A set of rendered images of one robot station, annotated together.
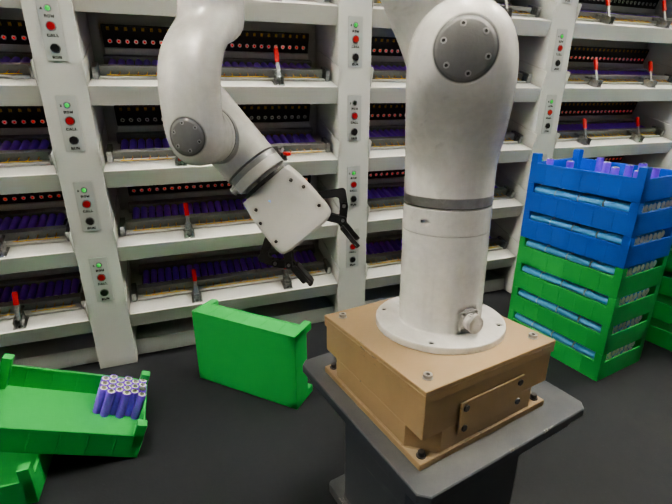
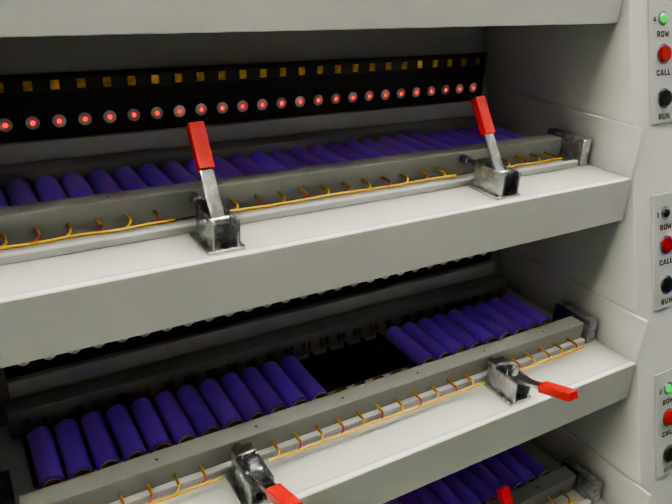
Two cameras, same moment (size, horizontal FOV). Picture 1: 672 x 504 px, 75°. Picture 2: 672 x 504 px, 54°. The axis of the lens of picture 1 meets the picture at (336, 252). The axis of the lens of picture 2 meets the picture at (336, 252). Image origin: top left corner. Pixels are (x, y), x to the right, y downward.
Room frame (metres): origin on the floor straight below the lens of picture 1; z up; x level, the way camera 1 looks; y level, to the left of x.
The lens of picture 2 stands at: (0.66, 0.39, 0.81)
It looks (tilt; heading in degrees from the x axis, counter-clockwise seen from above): 10 degrees down; 351
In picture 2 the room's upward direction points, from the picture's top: 6 degrees counter-clockwise
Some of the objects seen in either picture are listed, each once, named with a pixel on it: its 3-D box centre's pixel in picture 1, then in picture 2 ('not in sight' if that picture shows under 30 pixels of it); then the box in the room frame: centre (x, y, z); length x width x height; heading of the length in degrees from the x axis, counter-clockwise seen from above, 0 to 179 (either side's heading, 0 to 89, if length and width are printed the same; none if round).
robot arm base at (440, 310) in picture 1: (442, 264); not in sight; (0.59, -0.16, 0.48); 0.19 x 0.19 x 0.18
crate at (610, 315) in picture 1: (581, 284); not in sight; (1.14, -0.70, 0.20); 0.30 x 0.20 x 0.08; 28
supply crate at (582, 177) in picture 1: (604, 172); not in sight; (1.14, -0.70, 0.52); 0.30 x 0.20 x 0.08; 28
